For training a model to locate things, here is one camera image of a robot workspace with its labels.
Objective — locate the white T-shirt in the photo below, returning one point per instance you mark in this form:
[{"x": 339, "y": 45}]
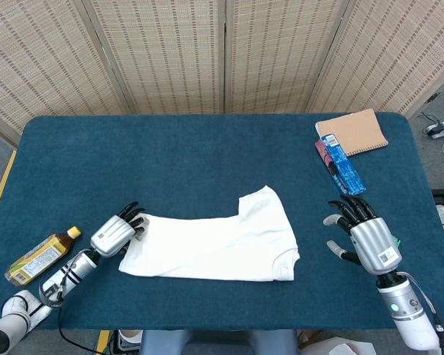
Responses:
[{"x": 207, "y": 244}]

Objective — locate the brown spiral notebook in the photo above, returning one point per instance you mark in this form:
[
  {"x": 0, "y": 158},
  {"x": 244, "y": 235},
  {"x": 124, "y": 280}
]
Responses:
[{"x": 355, "y": 131}]

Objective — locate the yellow-capped tea bottle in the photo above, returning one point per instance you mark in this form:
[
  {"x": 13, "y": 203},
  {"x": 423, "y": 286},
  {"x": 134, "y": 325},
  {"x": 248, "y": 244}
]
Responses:
[{"x": 40, "y": 257}]

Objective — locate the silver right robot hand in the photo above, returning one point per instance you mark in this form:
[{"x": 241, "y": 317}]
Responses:
[{"x": 373, "y": 244}]

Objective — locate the woven bamboo folding screen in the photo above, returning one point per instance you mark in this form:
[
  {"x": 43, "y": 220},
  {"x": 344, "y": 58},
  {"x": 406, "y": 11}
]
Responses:
[{"x": 170, "y": 55}]

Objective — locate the black power adapter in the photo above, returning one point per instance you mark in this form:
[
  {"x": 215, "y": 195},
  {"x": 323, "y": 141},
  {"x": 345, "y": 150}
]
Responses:
[{"x": 434, "y": 129}]

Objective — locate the blue carpet table cover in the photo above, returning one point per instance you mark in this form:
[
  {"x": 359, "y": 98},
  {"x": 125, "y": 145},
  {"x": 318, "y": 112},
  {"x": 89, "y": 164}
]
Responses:
[{"x": 96, "y": 148}]

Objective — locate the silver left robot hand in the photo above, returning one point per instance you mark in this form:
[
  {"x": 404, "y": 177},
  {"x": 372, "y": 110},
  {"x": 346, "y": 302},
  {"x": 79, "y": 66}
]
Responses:
[{"x": 111, "y": 236}]

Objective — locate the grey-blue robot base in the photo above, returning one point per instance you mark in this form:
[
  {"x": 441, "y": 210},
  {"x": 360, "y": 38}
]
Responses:
[{"x": 163, "y": 344}]

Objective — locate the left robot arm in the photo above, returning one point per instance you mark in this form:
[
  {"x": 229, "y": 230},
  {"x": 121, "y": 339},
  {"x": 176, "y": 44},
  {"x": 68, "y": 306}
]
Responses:
[{"x": 77, "y": 270}]

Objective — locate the green sachet packet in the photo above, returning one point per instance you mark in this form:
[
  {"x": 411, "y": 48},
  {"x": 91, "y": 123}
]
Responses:
[{"x": 397, "y": 242}]

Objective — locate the white tape roll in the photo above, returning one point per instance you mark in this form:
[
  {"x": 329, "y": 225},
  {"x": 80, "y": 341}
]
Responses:
[{"x": 129, "y": 336}]

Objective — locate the blue cookie box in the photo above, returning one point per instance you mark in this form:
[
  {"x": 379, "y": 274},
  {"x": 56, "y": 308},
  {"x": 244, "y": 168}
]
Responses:
[{"x": 346, "y": 174}]

